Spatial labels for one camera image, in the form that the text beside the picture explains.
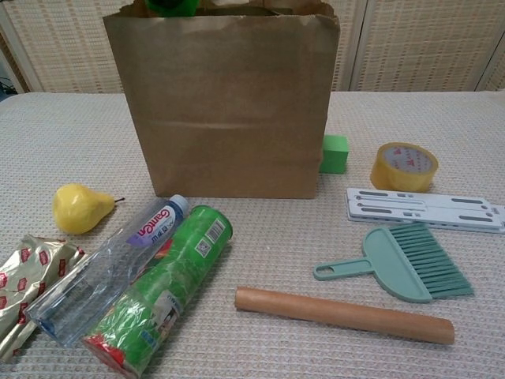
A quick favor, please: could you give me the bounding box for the clear plastic water bottle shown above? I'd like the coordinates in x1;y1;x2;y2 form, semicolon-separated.
23;193;191;348

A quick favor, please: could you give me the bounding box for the yellow pear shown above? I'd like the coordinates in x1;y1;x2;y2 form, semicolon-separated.
52;183;126;235

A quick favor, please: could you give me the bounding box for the woven bamboo folding screen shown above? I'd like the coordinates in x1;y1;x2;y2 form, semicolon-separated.
0;0;505;95

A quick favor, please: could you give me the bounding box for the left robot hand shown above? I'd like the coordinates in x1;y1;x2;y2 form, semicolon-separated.
151;2;183;19

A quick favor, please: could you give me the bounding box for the yellowish packing tape roll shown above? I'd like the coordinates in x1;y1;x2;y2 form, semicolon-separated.
369;142;440;193

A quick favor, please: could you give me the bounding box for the white folding stand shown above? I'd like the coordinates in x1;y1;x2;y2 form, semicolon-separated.
345;187;505;235

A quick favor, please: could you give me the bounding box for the green foam cube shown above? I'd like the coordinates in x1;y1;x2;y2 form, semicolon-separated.
318;134;351;174

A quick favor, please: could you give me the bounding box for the cream woven tablecloth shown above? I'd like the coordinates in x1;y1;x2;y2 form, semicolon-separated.
0;91;505;379

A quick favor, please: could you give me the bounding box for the brown paper bag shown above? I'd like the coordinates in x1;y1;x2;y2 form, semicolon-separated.
103;0;341;201

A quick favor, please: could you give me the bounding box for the teal hand brush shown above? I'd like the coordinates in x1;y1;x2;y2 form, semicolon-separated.
313;223;475;304

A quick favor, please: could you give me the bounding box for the gold foil snack packet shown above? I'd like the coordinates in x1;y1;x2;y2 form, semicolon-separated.
0;234;88;363

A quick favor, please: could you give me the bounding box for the wooden rolling pin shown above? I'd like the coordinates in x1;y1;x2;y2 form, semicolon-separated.
234;287;456;346

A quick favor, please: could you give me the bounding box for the green chips can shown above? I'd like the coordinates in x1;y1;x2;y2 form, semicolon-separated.
81;204;234;379

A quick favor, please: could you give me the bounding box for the green toy block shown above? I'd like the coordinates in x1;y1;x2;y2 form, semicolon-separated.
144;0;200;19

